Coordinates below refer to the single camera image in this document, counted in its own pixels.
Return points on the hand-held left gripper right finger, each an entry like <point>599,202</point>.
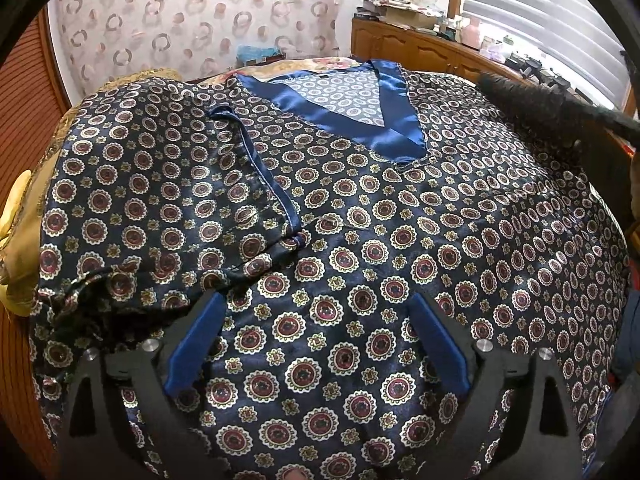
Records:
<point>440,346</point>

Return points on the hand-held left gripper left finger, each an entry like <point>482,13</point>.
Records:
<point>195,341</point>

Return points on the navy medallion print satin shirt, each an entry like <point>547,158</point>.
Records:
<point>325,210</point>

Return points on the pale purple plastic bag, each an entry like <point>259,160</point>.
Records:
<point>495,52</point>

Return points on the pink jar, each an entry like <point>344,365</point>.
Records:
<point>472,32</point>

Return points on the white window blind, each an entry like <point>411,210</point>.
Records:
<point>525,0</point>

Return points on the wooden cabinet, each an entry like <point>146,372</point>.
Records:
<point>400,45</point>

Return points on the cardboard box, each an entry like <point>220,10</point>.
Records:
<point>407,16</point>

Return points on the gold patterned pillow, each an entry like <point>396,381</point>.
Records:
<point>25,220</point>

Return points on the floral blanket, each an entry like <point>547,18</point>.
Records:
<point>330,65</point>

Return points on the blue fluffy item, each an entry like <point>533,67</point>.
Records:
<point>257,54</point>

